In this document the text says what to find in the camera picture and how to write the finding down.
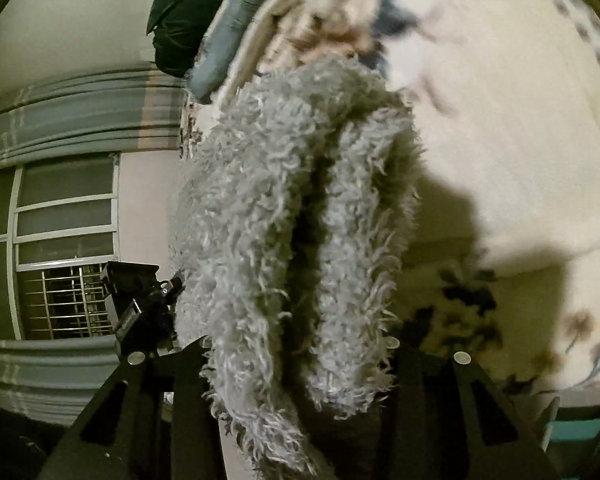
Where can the cream folded cloth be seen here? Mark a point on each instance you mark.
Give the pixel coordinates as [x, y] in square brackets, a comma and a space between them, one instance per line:
[257, 36]

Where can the dark green folded garment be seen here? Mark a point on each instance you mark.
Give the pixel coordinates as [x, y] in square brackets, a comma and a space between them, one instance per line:
[177, 28]

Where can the folded blue denim jeans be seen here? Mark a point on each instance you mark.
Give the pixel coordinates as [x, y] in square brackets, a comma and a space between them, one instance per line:
[219, 48]

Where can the cream floral patterned blanket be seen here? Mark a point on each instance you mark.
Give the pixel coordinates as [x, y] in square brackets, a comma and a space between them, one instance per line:
[505, 97]

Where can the teal metal rack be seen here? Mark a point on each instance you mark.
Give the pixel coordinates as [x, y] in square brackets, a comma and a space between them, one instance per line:
[571, 438]

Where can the white framed barred window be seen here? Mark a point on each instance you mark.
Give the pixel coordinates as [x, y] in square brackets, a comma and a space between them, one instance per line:
[58, 229]

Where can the grey fluffy fleece pant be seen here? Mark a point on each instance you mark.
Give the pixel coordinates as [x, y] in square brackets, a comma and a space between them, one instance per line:
[290, 228]

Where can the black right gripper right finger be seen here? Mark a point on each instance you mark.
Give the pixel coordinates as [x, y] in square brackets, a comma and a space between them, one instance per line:
[441, 420]

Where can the grey striped curtain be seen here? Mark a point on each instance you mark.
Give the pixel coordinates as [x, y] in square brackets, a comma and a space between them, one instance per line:
[130, 108]

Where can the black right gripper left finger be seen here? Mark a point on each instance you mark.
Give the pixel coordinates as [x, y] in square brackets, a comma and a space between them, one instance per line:
[150, 420]

